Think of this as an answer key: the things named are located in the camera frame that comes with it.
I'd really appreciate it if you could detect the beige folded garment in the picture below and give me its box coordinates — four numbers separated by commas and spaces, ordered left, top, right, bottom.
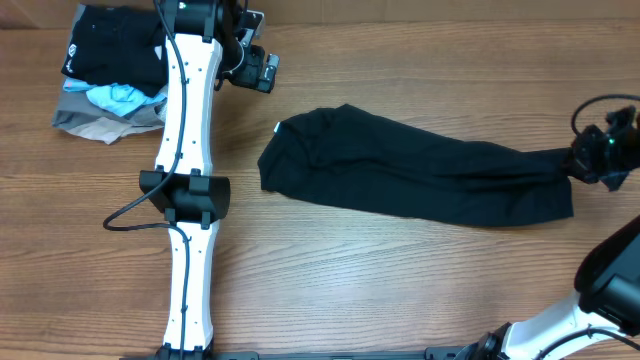
68, 117, 162, 145

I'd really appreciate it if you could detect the grey folded garment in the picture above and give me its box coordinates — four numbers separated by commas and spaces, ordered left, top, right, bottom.
52, 92, 166, 131

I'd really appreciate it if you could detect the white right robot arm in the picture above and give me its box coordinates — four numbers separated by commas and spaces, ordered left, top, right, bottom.
469, 106, 639, 359

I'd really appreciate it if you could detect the light blue folded garment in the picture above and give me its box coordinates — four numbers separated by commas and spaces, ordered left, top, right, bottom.
62, 78, 167, 117

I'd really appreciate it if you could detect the black folded shirt on pile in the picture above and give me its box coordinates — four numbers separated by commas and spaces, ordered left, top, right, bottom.
61, 5, 168, 97

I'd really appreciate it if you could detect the black t-shirt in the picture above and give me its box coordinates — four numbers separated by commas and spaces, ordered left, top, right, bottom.
258, 104, 574, 227

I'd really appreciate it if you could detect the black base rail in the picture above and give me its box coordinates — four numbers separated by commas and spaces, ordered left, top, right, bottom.
125, 333, 501, 360

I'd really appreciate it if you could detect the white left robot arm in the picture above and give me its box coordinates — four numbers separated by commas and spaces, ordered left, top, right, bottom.
139, 1, 279, 359

